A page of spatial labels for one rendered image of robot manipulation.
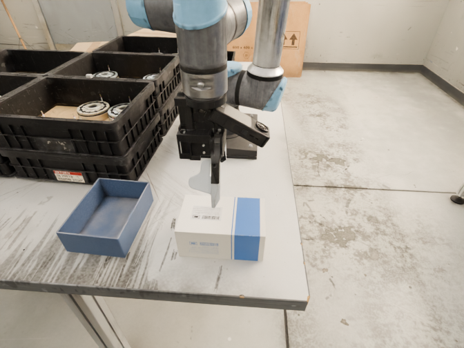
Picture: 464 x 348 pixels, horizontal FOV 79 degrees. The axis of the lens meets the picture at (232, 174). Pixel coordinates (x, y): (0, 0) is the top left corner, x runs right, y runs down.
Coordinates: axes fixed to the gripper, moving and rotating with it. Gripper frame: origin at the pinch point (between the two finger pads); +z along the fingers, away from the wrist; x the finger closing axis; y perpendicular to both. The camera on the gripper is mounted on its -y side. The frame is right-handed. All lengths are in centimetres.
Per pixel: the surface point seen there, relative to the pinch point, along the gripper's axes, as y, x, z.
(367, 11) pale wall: -139, -350, 19
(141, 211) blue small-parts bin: 22.0, -4.4, 14.6
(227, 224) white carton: -1.4, 3.0, 9.3
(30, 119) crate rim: 52, -17, -5
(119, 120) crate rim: 28.3, -18.2, -4.5
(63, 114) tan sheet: 59, -38, 5
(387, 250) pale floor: -82, -54, 89
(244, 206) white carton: -5.1, -3.0, 9.3
